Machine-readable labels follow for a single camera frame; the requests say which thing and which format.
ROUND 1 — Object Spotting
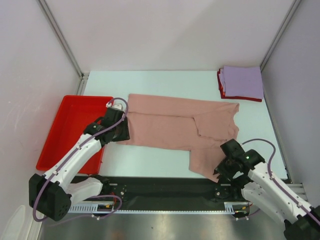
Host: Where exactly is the pink t shirt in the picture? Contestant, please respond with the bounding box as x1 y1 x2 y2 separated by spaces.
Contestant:
121 93 240 182

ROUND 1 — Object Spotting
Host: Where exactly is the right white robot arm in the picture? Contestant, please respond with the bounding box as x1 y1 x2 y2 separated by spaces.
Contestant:
214 147 320 240

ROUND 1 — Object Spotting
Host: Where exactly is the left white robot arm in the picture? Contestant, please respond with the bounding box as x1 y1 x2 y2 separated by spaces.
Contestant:
28 116 130 223

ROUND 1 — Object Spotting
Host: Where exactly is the red plastic bin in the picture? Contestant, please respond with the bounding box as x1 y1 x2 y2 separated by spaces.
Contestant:
36 95 112 172

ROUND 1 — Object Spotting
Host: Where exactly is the folded red t shirt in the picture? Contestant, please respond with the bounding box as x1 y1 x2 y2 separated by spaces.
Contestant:
218 84 263 103

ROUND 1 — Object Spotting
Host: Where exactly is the folded orange t shirt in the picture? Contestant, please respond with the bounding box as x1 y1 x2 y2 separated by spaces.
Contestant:
217 69 227 97

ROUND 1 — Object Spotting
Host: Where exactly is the folded lilac t shirt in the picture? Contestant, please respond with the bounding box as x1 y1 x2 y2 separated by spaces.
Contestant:
223 65 264 100

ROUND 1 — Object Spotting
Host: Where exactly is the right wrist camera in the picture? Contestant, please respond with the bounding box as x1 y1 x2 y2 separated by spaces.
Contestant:
220 139 245 159

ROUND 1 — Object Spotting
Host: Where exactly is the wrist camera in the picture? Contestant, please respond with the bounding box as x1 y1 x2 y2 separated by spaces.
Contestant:
102 103 125 125
220 139 245 159

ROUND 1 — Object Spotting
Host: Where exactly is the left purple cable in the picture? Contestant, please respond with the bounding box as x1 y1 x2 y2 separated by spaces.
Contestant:
33 97 130 227

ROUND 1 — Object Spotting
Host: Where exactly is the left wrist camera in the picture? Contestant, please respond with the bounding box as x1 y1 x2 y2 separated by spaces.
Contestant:
102 103 125 125

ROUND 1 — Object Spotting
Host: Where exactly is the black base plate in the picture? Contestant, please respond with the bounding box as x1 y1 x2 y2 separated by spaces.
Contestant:
49 174 292 211

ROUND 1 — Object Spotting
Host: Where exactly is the aluminium frame rail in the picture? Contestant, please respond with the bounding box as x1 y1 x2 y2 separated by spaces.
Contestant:
287 183 308 202

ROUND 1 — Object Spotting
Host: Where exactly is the white cable duct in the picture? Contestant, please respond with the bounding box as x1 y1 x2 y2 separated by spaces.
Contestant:
67 202 250 216

